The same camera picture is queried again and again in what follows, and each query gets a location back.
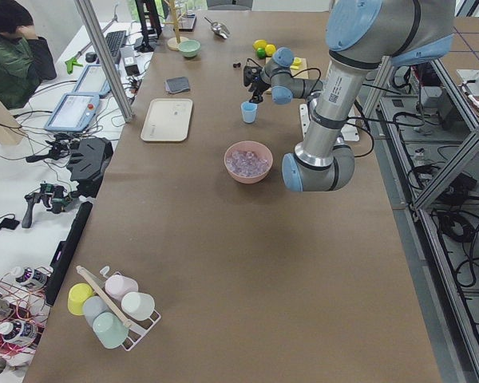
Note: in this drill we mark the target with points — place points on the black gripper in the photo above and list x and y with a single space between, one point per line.
258 84

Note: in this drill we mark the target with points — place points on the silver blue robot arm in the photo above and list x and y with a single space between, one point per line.
359 34

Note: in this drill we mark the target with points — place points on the light blue cup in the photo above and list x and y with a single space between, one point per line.
248 111

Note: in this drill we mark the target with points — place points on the clear ice cube pile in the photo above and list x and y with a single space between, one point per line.
246 164

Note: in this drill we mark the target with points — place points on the metal ice scoop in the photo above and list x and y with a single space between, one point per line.
219 29

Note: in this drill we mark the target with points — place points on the wooden cup tree stand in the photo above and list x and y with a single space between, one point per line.
174 22

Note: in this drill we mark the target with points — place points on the pink cup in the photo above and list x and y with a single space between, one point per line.
118 285

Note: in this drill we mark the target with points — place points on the white cup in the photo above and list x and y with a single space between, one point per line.
137 305

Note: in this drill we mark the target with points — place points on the grey cup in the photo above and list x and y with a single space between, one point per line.
93 307

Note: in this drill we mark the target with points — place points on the yellow cup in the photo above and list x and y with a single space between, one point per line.
77 296

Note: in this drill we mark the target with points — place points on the mint green cup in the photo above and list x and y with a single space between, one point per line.
110 330

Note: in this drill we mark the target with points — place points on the green lime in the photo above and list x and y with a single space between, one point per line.
260 53

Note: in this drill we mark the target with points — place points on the wooden cutting board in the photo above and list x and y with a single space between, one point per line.
301 76

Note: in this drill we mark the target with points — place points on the pink bowl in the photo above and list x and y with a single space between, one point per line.
248 145

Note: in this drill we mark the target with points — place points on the grey folded cloth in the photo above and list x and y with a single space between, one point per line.
177 85

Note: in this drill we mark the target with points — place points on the mint green bowl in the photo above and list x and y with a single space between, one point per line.
189 48

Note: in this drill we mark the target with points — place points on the cream rabbit tray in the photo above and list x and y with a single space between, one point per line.
167 120

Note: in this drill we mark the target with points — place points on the black keyboard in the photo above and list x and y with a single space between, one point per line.
115 40

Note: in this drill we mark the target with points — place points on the blue teach pendant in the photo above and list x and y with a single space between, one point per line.
92 80
73 112

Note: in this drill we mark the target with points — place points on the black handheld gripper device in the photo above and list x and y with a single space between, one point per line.
53 196

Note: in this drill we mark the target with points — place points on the person in green vest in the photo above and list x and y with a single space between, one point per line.
25 57

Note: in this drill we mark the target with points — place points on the black flat bar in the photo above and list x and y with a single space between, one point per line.
63 256

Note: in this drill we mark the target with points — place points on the black metal bracket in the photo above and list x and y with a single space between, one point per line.
88 161

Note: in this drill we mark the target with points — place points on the aluminium frame post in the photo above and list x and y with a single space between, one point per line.
93 28

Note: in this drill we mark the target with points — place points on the white wire cup rack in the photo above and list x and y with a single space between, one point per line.
138 330

